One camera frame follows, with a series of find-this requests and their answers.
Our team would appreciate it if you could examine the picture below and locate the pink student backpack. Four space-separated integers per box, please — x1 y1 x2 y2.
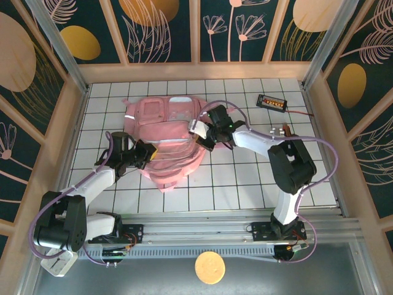
120 95 236 194

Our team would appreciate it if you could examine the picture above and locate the black electronic board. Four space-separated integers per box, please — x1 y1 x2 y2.
256 93 289 112

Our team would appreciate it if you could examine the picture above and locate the black connector box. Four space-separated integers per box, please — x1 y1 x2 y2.
101 248 127 267
274 245 296 262

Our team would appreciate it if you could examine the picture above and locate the white square alarm clock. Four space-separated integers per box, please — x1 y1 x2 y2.
40 249 78 278

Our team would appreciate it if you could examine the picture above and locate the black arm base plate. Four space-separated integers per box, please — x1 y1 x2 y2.
251 221 307 242
88 223 144 245

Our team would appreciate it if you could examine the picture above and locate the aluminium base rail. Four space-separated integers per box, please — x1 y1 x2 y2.
30 213 363 246

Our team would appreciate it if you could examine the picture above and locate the grey slotted cable duct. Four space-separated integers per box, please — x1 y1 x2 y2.
75 244 277 261

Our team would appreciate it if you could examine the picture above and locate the aluminium corner post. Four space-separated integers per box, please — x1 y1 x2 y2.
302 0 360 90
24 0 90 93

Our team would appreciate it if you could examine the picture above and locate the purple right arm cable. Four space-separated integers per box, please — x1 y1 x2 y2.
196 100 340 265

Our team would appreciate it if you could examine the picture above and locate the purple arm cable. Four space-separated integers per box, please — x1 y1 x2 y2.
196 100 340 265
29 131 136 267

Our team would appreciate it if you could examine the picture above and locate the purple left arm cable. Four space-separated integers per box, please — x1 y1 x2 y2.
29 131 136 267

